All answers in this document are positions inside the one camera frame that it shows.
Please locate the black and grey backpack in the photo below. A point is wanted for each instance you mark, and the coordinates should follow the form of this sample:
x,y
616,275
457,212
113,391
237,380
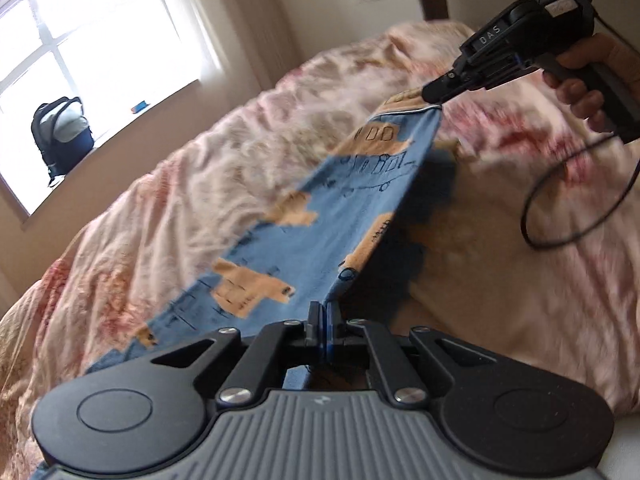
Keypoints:
x,y
62,135

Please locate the person's right hand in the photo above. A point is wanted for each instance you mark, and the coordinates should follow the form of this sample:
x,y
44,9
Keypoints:
x,y
585,102

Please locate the small blue box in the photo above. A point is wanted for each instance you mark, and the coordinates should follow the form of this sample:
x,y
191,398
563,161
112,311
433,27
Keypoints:
x,y
139,106

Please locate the white framed window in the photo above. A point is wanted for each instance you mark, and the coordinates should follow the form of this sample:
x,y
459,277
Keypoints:
x,y
90,40

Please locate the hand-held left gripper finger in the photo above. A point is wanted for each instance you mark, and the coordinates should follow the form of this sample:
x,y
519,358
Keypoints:
x,y
330,331
320,331

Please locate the pink floral bed blanket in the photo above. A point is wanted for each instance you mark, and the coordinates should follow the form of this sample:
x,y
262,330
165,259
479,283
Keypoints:
x,y
150,190

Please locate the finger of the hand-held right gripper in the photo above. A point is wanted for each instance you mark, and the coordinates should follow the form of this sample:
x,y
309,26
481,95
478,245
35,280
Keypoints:
x,y
442,87

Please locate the blue printed pants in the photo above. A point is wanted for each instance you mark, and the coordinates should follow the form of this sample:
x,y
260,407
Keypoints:
x,y
330,240

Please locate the cream curtain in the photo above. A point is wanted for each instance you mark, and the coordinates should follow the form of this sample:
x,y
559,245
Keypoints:
x,y
260,20

